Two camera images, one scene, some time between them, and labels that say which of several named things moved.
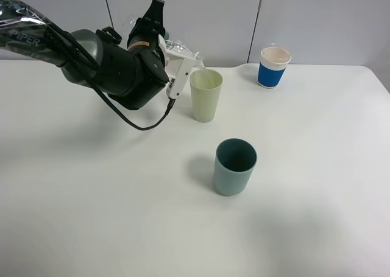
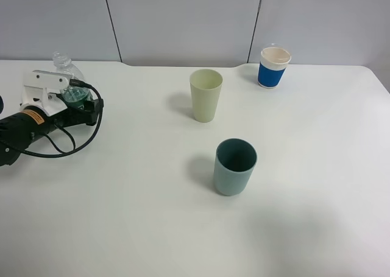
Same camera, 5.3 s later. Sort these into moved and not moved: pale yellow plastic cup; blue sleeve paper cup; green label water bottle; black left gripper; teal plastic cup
Moved: black left gripper; green label water bottle
Not moved: teal plastic cup; blue sleeve paper cup; pale yellow plastic cup
